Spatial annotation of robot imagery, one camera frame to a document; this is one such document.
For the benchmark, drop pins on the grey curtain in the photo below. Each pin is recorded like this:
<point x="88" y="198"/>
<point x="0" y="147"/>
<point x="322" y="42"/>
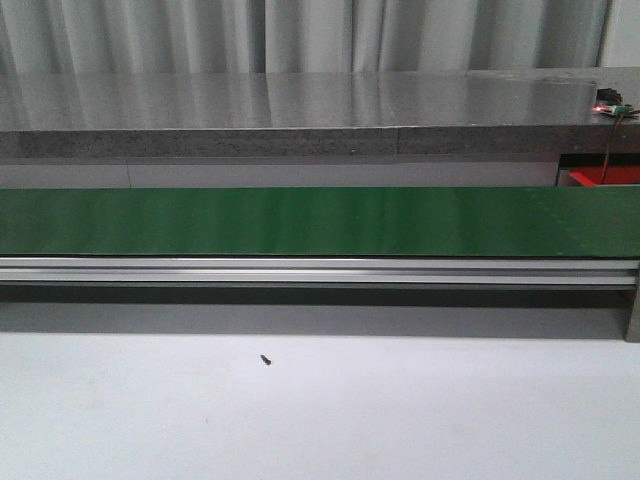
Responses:
<point x="76" y="37"/>

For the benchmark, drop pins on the aluminium conveyor frame rail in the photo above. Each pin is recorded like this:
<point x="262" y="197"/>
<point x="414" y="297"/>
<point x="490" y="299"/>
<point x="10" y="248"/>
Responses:
<point x="574" y="283"/>

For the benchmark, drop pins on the red plastic tray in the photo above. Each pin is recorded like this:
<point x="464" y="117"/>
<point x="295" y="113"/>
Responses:
<point x="593" y="176"/>

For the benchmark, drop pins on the small green circuit board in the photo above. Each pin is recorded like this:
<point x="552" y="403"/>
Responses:
<point x="609" y="101"/>

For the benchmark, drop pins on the green conveyor belt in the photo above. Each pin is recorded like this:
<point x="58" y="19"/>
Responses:
<point x="591" y="222"/>

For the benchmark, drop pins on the grey stone counter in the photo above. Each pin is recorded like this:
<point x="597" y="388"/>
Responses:
<point x="158" y="115"/>

